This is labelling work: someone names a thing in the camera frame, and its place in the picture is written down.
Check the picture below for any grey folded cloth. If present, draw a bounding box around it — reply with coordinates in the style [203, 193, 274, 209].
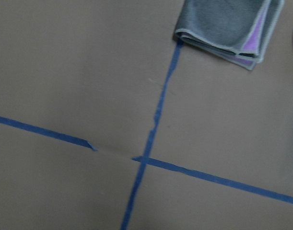
[174, 0, 284, 70]

